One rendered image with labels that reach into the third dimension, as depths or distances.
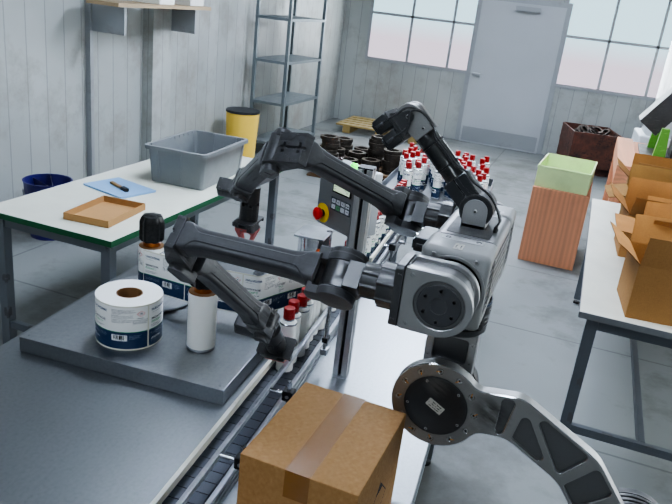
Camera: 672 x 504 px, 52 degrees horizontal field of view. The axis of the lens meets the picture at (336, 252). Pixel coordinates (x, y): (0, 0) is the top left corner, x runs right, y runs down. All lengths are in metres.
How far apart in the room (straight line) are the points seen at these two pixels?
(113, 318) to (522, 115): 9.37
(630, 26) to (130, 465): 9.87
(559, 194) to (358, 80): 6.23
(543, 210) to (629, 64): 5.24
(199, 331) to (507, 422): 1.00
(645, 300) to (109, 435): 2.24
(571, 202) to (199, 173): 3.17
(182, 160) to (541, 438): 2.96
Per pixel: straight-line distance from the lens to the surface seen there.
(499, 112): 11.05
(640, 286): 3.20
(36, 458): 1.87
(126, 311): 2.12
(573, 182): 5.94
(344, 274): 1.30
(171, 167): 4.12
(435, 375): 1.52
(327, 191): 2.06
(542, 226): 6.02
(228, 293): 1.64
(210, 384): 2.02
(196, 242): 1.43
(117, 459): 1.84
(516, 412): 1.53
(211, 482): 1.68
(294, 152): 1.58
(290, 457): 1.36
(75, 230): 3.39
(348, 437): 1.43
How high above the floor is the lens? 1.94
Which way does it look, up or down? 20 degrees down
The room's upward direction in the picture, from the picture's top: 7 degrees clockwise
